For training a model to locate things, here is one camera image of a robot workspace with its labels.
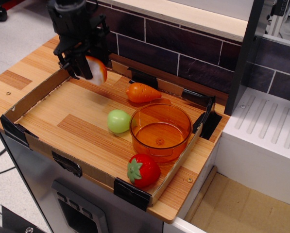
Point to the orange toy carrot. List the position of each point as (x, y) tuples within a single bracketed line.
[(140, 93)]

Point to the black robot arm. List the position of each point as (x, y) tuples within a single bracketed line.
[(82, 50)]

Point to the red toy strawberry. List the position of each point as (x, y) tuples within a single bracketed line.
[(142, 170)]

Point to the green toy fruit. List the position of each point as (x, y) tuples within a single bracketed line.
[(118, 121)]

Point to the orange transparent plastic pot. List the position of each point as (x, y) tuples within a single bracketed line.
[(160, 130)]

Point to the cardboard fence with black tape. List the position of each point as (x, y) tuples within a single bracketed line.
[(56, 113)]

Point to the grey toy oven front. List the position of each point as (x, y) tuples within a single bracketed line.
[(81, 215)]

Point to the white and orange toy sushi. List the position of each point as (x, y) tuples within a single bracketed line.
[(98, 71)]

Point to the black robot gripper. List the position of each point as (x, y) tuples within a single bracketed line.
[(81, 33)]

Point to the white toy sink drainboard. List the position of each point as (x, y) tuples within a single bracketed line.
[(254, 149)]

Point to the dark grey vertical post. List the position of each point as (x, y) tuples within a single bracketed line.
[(237, 86)]

